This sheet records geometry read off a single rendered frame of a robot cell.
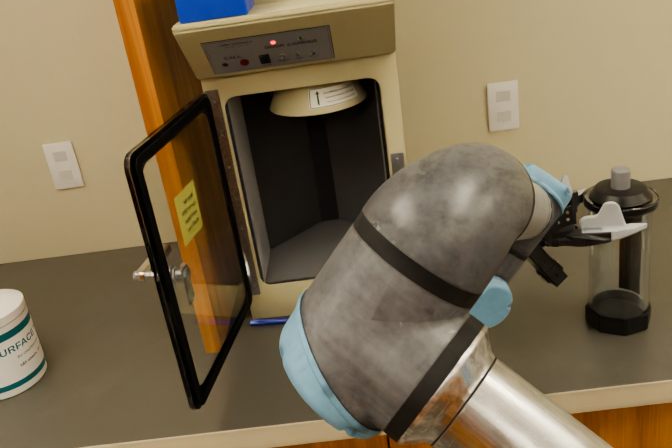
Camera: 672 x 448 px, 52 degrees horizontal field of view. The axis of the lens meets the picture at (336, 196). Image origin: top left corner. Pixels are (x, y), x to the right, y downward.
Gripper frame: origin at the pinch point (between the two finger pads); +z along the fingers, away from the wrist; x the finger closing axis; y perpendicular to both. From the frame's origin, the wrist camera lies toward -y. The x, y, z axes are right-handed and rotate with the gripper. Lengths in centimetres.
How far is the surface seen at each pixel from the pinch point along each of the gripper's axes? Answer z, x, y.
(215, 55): -53, 21, 34
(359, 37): -31.4, 16.4, 32.5
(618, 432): -9.4, -12.1, -31.0
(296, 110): -41, 28, 21
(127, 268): -82, 65, -16
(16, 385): -100, 25, -13
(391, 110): -26.8, 21.5, 18.3
